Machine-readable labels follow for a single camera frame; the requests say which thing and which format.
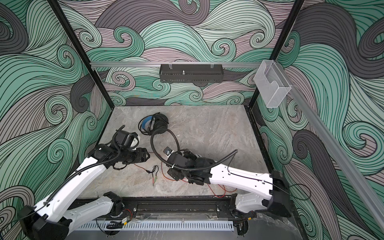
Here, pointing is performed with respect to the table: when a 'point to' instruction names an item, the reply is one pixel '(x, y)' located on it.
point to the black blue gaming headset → (153, 124)
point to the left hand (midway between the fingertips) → (145, 155)
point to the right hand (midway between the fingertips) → (178, 161)
